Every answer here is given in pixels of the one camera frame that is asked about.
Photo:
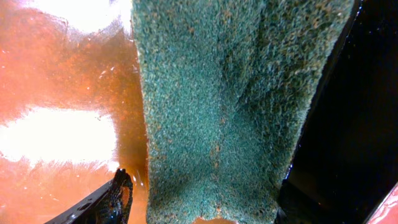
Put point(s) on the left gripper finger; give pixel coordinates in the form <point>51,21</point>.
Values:
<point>110,204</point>

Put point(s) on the green yellow sponge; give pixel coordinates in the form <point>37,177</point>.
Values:
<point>227,86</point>

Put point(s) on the black water tray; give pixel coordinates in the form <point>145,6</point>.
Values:
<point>72,113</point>

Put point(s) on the red plastic tray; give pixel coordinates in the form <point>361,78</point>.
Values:
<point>381,202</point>

